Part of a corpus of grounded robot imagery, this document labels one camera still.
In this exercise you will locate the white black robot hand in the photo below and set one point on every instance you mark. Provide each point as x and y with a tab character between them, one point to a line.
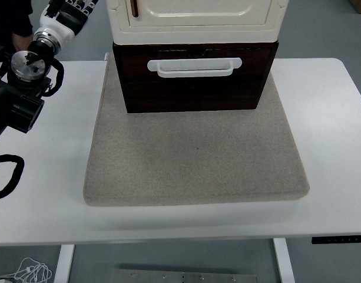
55	25

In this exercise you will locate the dark wooden drawer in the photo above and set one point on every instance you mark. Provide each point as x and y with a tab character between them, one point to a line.
198	94

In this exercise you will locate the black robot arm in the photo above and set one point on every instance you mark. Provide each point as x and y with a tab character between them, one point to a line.
21	103

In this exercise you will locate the cream cabinet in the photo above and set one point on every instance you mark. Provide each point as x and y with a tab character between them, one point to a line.
198	32

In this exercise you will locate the dark wooden cabinet base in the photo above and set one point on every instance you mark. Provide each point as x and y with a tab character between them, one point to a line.
242	46

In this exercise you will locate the beige fabric mat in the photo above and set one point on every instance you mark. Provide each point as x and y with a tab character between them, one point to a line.
198	162

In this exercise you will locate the white table leg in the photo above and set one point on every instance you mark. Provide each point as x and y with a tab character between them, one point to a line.
64	262
284	262

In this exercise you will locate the black table control panel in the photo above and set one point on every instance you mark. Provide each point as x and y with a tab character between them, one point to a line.
339	239

